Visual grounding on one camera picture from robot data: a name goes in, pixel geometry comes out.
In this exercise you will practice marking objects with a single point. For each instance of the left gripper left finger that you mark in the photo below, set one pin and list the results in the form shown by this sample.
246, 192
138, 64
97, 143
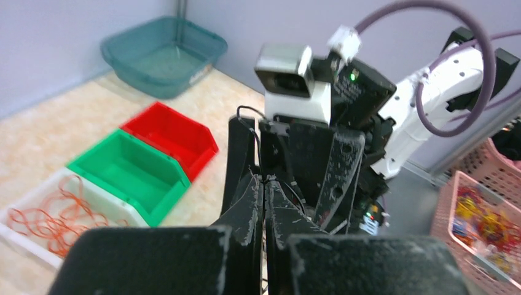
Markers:
244, 217

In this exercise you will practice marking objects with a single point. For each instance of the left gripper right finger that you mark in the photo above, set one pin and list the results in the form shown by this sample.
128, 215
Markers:
286, 225

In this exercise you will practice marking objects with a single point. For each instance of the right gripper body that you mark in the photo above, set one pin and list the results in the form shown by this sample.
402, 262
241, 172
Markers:
323, 161

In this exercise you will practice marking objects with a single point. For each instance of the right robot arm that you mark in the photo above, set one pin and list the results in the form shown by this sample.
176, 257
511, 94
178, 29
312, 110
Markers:
398, 118

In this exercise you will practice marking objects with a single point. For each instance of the red plastic bin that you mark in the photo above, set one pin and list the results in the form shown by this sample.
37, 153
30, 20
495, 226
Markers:
176, 135

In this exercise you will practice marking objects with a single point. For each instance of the green plastic bin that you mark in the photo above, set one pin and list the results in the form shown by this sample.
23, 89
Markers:
148, 180

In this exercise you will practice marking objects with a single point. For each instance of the pink plastic basket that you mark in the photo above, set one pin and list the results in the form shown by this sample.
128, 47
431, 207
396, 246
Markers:
481, 226

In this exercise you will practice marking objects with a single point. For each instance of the teal translucent tub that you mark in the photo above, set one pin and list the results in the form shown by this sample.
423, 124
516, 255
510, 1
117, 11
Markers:
163, 57

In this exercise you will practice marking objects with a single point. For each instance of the white plastic bin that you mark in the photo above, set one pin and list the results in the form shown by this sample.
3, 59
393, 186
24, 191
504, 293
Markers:
47, 221

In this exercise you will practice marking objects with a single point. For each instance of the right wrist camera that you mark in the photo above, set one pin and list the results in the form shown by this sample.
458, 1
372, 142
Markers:
298, 85

